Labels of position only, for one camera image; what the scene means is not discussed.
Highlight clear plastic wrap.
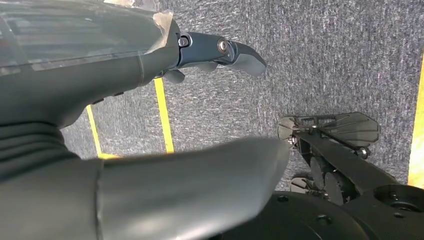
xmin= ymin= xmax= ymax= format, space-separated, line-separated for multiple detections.
xmin=0 ymin=0 xmax=175 ymax=75

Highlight yellow floor tape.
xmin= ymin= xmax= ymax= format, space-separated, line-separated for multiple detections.
xmin=85 ymin=77 xmax=175 ymax=161
xmin=406 ymin=52 xmax=424 ymax=190

